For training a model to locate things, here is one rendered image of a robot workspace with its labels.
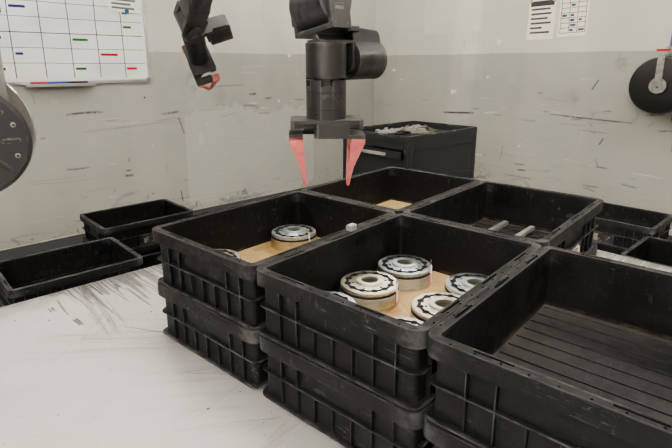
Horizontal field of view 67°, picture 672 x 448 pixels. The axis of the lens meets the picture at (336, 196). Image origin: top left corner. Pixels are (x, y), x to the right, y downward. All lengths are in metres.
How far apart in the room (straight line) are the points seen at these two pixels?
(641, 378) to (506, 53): 3.84
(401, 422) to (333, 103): 0.42
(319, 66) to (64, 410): 0.67
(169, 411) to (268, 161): 3.75
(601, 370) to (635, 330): 0.15
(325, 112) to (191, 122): 3.42
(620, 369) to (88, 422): 0.78
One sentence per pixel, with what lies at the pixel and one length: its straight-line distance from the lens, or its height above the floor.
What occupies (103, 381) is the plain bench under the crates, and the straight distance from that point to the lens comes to 1.01.
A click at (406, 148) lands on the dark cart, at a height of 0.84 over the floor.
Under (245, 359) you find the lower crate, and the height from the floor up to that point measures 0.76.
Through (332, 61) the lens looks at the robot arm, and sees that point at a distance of 0.70.
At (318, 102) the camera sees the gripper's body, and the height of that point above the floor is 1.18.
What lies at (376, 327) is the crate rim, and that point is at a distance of 0.64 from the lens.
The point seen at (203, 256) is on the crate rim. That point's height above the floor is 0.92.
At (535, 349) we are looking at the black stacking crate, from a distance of 0.82.
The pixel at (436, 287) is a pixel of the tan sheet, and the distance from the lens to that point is 0.97.
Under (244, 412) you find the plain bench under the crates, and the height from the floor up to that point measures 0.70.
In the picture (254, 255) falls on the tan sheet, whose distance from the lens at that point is 1.11.
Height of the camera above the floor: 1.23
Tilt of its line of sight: 15 degrees down
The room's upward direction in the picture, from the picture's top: straight up
